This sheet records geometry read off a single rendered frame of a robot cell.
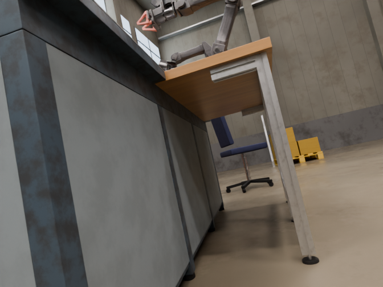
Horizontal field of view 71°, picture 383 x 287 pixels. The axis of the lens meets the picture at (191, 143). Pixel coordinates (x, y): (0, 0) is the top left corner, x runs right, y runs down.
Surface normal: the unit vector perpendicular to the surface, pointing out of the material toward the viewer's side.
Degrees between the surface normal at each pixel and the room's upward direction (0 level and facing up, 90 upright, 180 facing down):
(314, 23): 90
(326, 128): 90
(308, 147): 90
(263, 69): 90
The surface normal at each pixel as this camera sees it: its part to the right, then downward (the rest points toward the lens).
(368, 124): -0.29, -0.02
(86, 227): 0.96, -0.22
